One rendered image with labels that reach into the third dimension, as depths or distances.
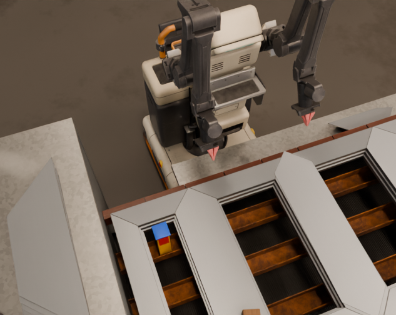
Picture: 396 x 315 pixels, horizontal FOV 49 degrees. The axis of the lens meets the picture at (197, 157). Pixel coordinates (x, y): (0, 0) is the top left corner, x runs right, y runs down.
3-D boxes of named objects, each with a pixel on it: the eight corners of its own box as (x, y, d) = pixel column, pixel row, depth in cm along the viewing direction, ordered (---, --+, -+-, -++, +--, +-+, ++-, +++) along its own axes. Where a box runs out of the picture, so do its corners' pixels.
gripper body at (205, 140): (224, 142, 166) (222, 125, 162) (200, 150, 164) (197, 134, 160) (218, 135, 171) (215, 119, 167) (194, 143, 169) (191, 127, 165)
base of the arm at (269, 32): (283, 23, 183) (258, 30, 180) (292, 23, 175) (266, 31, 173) (286, 44, 186) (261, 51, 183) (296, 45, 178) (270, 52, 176)
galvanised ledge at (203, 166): (421, 123, 223) (423, 119, 221) (185, 202, 199) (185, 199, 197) (398, 95, 234) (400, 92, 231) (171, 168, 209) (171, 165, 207)
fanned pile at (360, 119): (406, 124, 219) (409, 119, 216) (338, 146, 212) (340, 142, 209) (391, 106, 226) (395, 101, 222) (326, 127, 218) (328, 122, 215)
